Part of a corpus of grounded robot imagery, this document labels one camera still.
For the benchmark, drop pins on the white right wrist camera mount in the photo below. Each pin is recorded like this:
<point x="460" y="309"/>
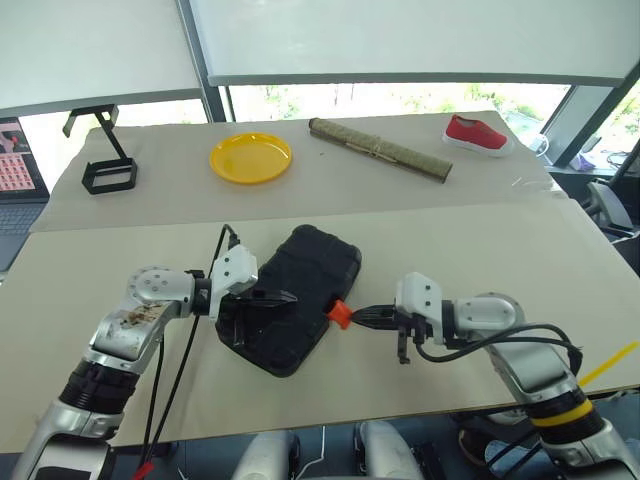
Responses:
<point x="420" y="295"/>

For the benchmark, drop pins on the silver rounded shape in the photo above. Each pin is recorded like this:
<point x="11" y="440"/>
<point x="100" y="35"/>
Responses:
<point x="265" y="457"/>
<point x="387" y="452"/>

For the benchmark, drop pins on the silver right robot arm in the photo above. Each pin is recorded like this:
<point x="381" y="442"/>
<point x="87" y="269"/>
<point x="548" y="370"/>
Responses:
<point x="500" y="310"/>

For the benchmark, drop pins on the grey office chair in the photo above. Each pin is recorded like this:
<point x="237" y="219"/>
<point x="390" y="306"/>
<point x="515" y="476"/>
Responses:
<point x="607" y="205"/>

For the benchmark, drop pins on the rolled bamboo mat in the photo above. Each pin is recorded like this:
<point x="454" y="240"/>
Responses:
<point x="380" y="150"/>

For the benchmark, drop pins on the black plastic tool case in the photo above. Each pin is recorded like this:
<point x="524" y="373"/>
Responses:
<point x="310" y="270"/>

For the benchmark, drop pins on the yellow plastic plate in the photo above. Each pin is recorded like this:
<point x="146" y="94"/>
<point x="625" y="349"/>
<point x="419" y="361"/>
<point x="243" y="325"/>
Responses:
<point x="250" y="159"/>

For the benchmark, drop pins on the dark window post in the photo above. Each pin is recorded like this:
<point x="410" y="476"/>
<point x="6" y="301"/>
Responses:
<point x="215" y="100"/>

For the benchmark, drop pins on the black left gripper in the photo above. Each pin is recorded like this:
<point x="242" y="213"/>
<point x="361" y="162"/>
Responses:
<point x="232" y="315"/>

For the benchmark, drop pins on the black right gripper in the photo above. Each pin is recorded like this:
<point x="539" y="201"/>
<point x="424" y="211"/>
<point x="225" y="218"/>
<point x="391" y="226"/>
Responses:
<point x="417" y="330"/>

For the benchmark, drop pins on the red canvas shoe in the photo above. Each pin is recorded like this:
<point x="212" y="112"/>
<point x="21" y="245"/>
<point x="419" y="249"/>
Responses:
<point x="475" y="136"/>

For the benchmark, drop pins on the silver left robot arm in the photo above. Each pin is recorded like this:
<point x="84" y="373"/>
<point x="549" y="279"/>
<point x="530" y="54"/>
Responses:
<point x="155" y="287"/>

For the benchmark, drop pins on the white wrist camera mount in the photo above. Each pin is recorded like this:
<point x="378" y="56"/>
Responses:
<point x="235" y="267"/>
<point x="420" y="295"/>

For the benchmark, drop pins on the wide white roller blind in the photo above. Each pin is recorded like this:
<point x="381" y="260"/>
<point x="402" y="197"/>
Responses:
<point x="400" y="35"/>

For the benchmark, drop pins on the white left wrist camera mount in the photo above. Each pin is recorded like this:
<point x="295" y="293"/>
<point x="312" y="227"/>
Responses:
<point x="235" y="267"/>

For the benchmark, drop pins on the black metal stand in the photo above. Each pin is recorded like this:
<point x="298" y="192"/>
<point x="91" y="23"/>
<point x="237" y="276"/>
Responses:
<point x="107" y="177"/>

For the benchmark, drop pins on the white charger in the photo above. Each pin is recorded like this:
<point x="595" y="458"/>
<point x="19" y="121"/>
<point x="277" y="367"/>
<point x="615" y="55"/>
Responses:
<point x="540" y="145"/>

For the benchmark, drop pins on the broad dark window pillar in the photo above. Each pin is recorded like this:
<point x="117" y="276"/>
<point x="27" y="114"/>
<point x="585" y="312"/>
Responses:
<point x="575" y="125"/>

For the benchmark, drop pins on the orange case latch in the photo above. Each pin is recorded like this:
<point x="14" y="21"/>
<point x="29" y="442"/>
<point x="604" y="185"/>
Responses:
<point x="341" y="314"/>

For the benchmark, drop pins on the open laptop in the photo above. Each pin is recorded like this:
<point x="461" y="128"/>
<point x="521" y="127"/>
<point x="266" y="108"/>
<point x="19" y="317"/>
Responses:
<point x="17" y="160"/>

